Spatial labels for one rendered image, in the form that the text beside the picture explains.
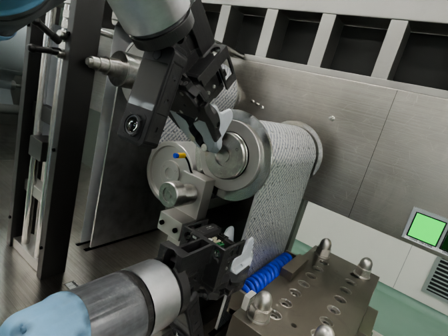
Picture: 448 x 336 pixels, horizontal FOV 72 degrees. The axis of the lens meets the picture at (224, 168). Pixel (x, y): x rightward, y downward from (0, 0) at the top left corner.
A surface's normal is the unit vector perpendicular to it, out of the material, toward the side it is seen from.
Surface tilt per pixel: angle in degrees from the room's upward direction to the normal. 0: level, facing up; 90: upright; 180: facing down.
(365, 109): 90
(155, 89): 79
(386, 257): 90
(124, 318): 53
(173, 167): 90
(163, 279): 26
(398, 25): 90
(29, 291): 0
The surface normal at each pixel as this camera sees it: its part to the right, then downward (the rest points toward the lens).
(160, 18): 0.44, 0.66
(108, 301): 0.53, -0.74
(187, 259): 0.79, 0.34
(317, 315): 0.25, -0.94
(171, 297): 0.81, -0.15
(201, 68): -0.27, -0.55
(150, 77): -0.48, -0.11
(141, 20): -0.07, 0.83
